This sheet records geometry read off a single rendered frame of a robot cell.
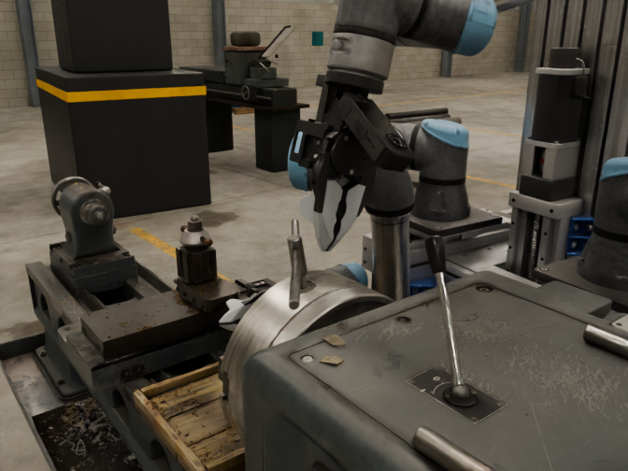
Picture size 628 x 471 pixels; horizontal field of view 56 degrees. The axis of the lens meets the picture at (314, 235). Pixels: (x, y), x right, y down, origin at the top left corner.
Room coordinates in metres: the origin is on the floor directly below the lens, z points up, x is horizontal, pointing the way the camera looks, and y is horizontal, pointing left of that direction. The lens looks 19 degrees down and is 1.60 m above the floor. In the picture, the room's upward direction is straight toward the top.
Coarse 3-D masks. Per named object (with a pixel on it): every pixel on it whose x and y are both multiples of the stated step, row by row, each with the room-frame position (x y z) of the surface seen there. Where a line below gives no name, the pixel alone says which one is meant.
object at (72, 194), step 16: (64, 192) 1.81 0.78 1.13; (80, 192) 1.76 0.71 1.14; (96, 192) 1.76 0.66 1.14; (64, 208) 1.76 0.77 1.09; (80, 208) 1.73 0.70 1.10; (96, 208) 1.70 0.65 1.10; (112, 208) 1.79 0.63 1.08; (64, 224) 1.81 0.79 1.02; (80, 224) 1.72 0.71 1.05; (96, 224) 1.70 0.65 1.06; (112, 224) 1.79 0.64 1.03; (80, 240) 1.73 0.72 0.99; (96, 240) 1.76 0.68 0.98; (112, 240) 1.79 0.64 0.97; (64, 256) 1.75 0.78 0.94; (80, 256) 1.73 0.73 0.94; (96, 256) 1.75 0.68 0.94; (112, 256) 1.75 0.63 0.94; (128, 256) 1.75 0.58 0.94; (64, 272) 1.72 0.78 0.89; (80, 272) 1.65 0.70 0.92; (96, 272) 1.68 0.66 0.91; (112, 272) 1.70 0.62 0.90; (128, 272) 1.73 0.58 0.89; (80, 288) 1.64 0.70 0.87
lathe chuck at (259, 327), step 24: (288, 288) 0.84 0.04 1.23; (312, 288) 0.83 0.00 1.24; (336, 288) 0.82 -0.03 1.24; (264, 312) 0.80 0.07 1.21; (288, 312) 0.78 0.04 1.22; (240, 336) 0.79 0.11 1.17; (264, 336) 0.76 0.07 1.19; (240, 360) 0.77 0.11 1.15; (240, 384) 0.75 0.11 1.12; (240, 408) 0.74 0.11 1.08; (240, 432) 0.76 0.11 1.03
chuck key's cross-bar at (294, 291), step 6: (294, 222) 0.91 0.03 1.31; (294, 228) 0.89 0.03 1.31; (294, 234) 0.87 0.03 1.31; (294, 252) 0.81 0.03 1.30; (300, 252) 0.82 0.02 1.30; (294, 258) 0.79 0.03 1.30; (300, 258) 0.80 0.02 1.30; (294, 264) 0.76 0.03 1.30; (300, 264) 0.77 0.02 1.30; (294, 270) 0.72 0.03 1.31; (300, 270) 0.74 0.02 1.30; (294, 276) 0.69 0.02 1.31; (300, 276) 0.71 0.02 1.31; (294, 282) 0.66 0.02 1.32; (294, 288) 0.64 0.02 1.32; (294, 294) 0.61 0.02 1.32; (294, 300) 0.59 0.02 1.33; (294, 306) 0.59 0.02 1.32
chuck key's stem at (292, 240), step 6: (288, 240) 0.82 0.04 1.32; (294, 240) 0.82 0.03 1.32; (300, 240) 0.82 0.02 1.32; (288, 246) 0.82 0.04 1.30; (294, 246) 0.82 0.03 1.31; (300, 246) 0.82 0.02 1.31; (306, 264) 0.83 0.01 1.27; (306, 270) 0.83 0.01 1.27; (300, 282) 0.83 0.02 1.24; (306, 282) 0.83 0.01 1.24; (300, 288) 0.83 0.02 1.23; (306, 288) 0.83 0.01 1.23
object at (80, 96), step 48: (96, 0) 5.54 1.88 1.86; (144, 0) 5.76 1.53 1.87; (96, 48) 5.52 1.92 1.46; (144, 48) 5.74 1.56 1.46; (48, 96) 5.94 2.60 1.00; (96, 96) 5.11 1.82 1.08; (144, 96) 5.31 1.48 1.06; (192, 96) 5.54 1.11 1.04; (48, 144) 6.38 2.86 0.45; (96, 144) 5.09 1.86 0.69; (144, 144) 5.30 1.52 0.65; (192, 144) 5.53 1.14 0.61; (144, 192) 5.28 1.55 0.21; (192, 192) 5.51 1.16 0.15
